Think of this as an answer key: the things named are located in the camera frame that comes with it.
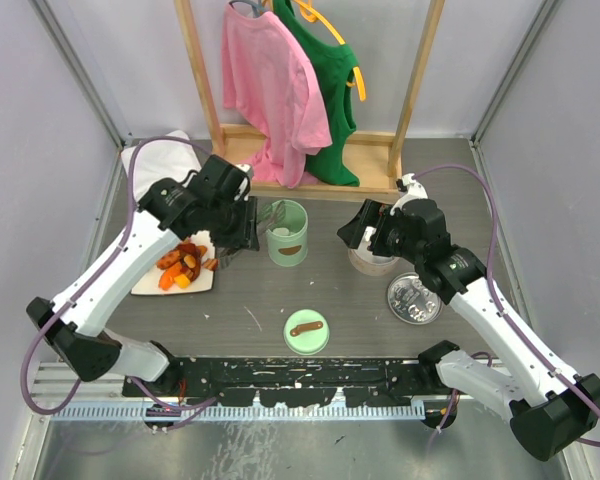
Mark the orange salmon sushi piece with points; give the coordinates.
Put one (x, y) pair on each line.
(167, 279)

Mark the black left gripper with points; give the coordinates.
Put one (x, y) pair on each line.
(245, 235)

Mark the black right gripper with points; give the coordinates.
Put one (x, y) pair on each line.
(353, 232)

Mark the metal serving tongs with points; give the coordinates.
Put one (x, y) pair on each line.
(269, 215)

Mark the wooden clothes rack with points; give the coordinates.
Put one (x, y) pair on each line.
(374, 157)

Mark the white rice ball piece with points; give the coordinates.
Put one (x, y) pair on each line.
(281, 231)

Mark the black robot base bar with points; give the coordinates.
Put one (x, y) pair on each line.
(302, 382)

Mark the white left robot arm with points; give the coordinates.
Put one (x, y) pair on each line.
(74, 321)

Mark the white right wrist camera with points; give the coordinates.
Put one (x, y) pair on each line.
(410, 189)

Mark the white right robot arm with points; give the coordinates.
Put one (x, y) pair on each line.
(546, 403)

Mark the silver embossed tin lid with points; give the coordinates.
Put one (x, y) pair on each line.
(411, 301)

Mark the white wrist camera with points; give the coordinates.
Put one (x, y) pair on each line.
(246, 169)
(410, 189)

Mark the green t-shirt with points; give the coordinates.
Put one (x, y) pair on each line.
(334, 68)

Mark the white cloth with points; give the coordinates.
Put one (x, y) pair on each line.
(162, 159)

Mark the grey clothes hanger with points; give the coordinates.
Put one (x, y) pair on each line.
(257, 7)

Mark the aluminium corner frame post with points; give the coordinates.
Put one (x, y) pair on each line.
(531, 37)

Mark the mint green tin canister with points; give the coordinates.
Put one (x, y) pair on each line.
(292, 250)

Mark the round silver tin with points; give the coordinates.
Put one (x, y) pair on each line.
(368, 264)

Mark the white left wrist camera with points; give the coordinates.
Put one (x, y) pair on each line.
(246, 169)

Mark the white slotted cable duct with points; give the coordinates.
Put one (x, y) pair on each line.
(143, 410)

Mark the left aluminium frame post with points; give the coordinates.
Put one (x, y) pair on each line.
(85, 71)

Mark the mint green canister lid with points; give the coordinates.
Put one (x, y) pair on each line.
(306, 332)

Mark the pink t-shirt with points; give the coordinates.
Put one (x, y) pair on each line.
(269, 80)

